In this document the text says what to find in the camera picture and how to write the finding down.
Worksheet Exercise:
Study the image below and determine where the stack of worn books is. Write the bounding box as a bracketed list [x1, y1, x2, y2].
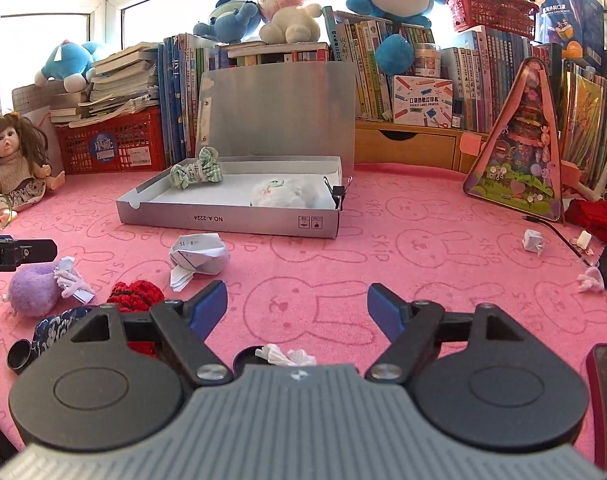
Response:
[48, 42, 160, 128]

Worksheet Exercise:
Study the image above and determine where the white twisted tissue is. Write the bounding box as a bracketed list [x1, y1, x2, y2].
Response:
[255, 344, 317, 367]

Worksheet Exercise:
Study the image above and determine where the grey file box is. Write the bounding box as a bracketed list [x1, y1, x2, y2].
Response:
[116, 60, 357, 240]

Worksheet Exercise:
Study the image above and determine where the small red mesh basket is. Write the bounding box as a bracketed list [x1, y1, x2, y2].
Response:
[446, 0, 539, 40]

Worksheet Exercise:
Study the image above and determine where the large white paper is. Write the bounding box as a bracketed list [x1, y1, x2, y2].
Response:
[168, 234, 230, 292]

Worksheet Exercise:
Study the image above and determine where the white round jar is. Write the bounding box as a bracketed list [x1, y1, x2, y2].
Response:
[414, 44, 441, 78]

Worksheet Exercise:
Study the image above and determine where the white grid board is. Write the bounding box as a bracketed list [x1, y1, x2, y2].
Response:
[11, 85, 59, 131]

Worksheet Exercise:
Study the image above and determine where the white label printer box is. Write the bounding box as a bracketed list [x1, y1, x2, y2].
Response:
[391, 75, 454, 125]

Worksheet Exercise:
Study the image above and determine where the blue floral fabric pouch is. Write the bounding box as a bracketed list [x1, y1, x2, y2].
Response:
[32, 306, 94, 361]

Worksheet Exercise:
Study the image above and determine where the row of blue textbooks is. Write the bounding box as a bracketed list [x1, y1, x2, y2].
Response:
[158, 34, 224, 166]

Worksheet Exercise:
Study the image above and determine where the blue bear plush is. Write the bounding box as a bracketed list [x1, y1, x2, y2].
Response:
[192, 0, 262, 45]

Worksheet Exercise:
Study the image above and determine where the red knitted piece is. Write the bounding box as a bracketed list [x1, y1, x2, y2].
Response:
[106, 281, 165, 360]

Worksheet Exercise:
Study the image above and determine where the black binder clip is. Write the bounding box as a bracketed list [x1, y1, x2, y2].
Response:
[323, 176, 353, 211]

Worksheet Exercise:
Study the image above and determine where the black cable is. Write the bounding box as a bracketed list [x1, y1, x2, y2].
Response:
[522, 216, 599, 267]

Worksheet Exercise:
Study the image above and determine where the black round cap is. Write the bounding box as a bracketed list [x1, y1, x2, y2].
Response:
[7, 340, 34, 373]

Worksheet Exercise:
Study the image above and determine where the pink bunny-print mat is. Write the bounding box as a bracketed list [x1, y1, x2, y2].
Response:
[0, 162, 607, 471]

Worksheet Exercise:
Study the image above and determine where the purple plush toy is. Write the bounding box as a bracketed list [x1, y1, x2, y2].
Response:
[8, 262, 64, 317]

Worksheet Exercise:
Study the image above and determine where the pink fuzzy yarn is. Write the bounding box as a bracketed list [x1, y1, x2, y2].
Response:
[54, 267, 87, 298]

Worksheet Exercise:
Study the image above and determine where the wooden drawer shelf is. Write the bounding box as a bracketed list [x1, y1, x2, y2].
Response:
[354, 119, 489, 171]

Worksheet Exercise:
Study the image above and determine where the white plush toy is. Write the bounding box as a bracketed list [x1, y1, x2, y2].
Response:
[250, 175, 334, 209]

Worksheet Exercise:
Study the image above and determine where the small folded paper cube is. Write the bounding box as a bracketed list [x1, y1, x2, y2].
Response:
[522, 229, 545, 256]

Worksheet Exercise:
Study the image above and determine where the pink triangular toy case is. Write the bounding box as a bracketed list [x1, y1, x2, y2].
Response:
[461, 57, 581, 223]

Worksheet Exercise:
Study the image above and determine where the row of green spine books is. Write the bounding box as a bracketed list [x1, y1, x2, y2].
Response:
[323, 6, 437, 122]

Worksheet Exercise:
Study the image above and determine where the blue cat plush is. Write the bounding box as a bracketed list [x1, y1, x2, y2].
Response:
[35, 39, 109, 87]

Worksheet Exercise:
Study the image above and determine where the brown-haired doll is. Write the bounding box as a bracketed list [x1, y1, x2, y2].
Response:
[0, 112, 66, 223]

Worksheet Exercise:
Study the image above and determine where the row of glossy picture books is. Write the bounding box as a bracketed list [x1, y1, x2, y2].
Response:
[561, 57, 607, 191]

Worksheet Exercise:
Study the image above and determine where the blue mask box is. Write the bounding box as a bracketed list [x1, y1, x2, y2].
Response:
[533, 0, 607, 73]

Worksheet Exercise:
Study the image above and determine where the small pink tissue wad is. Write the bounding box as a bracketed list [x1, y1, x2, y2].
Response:
[577, 267, 605, 293]

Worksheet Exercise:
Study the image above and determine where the green checked scrunchie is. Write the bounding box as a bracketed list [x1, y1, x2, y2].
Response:
[170, 146, 223, 190]

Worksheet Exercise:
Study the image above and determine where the red knitted cloth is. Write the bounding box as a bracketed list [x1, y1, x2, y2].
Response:
[566, 200, 607, 241]

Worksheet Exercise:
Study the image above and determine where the flat pile of books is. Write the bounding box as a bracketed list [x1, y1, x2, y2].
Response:
[226, 40, 331, 67]

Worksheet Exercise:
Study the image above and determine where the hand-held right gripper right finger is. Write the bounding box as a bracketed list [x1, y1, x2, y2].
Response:
[364, 282, 527, 387]

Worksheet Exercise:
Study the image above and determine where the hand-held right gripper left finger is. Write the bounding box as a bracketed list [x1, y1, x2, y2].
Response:
[71, 280, 234, 387]

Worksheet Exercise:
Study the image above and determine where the red crate with round sticker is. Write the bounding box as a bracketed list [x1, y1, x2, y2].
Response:
[55, 108, 167, 175]

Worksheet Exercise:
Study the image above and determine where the row of grey-blue spine books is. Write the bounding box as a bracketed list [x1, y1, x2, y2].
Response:
[441, 25, 564, 133]

